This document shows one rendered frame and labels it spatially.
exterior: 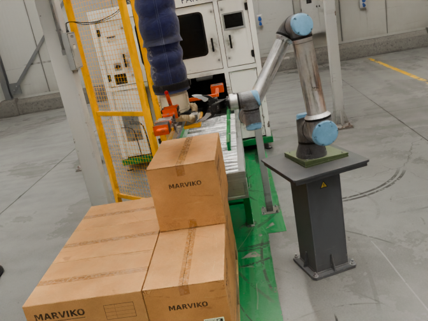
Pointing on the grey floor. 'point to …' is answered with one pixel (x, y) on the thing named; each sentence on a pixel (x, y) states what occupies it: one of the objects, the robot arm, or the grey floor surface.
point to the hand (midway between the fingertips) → (193, 109)
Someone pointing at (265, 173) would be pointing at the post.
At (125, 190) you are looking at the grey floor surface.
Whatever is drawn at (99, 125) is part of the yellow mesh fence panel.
